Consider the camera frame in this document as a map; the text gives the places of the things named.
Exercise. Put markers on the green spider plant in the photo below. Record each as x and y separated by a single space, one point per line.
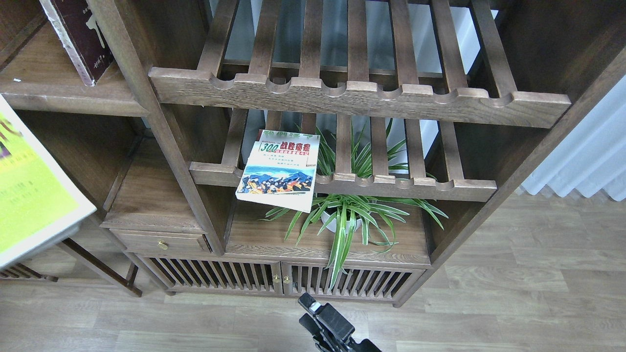
353 212

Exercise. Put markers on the yellow green cover book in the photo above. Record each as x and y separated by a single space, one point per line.
39 204

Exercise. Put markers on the white plant pot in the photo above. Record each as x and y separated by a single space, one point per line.
332 225

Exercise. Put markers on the maroon hardcover book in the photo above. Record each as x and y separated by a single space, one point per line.
78 30

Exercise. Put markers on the slatted cabinet door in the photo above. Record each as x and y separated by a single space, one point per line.
359 283
217 275

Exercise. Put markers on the right slatted cabinet door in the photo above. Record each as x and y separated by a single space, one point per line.
359 283

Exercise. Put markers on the colorful illustrated paperback book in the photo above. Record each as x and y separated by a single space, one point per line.
281 170

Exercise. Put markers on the dark wooden bookshelf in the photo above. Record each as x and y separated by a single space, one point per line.
481 91

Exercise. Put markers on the white pleated curtain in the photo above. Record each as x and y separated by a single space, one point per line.
592 157

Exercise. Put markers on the wooden drawer with brass knob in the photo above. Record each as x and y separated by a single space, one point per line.
162 242

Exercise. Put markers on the left slatted cabinet door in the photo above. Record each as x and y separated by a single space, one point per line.
217 275

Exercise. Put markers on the dark wooden side furniture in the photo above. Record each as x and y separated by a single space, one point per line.
19 272

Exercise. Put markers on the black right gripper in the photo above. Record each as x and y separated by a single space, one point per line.
329 329

